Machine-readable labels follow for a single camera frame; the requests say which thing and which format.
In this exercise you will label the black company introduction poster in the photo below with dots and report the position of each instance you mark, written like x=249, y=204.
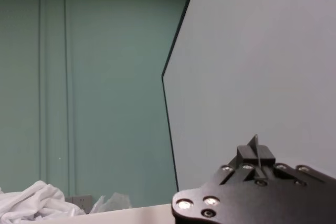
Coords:
x=249, y=64

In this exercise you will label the white crumpled cloth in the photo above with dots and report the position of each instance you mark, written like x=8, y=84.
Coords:
x=34, y=203

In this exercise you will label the clear plastic bag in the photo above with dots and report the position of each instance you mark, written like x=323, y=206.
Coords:
x=113, y=203

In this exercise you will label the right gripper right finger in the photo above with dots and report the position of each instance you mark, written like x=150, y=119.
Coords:
x=266, y=157

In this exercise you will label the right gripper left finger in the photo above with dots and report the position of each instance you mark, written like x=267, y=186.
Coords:
x=246, y=154

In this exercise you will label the grey wall socket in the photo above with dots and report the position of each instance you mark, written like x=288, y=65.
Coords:
x=81, y=201

